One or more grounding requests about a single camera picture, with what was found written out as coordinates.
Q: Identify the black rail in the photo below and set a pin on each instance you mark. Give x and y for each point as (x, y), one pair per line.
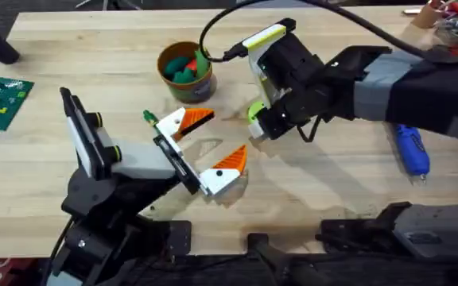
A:
(253, 270)

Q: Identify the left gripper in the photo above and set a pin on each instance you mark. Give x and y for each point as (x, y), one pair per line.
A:
(141, 161)

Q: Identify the brown tub with toys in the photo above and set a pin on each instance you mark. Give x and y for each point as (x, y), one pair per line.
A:
(187, 75)

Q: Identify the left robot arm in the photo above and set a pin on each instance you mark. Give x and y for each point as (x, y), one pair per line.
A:
(94, 246)

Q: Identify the cardboard tube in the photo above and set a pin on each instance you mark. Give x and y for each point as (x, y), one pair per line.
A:
(427, 15)

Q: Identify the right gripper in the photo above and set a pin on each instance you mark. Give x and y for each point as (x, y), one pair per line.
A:
(296, 79)

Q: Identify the small green toy vegetable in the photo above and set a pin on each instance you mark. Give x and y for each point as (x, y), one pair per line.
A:
(150, 117)

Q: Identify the right wrist upright plate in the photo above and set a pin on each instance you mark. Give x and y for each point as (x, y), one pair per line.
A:
(265, 37)

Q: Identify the left wrist upright plate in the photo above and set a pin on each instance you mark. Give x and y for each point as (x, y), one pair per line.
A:
(84, 135)

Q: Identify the green board with blocks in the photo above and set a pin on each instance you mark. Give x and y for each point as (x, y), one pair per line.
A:
(0, 101)

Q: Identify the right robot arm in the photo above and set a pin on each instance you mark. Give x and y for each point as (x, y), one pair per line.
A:
(424, 91)

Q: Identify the green disc with holes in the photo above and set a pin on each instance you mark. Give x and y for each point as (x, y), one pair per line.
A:
(256, 111)

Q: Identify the blue electric screwdriver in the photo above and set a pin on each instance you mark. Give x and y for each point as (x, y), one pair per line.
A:
(411, 149)

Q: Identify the wrist upright plate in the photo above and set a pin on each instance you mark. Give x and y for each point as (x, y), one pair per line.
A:
(84, 135)
(265, 37)

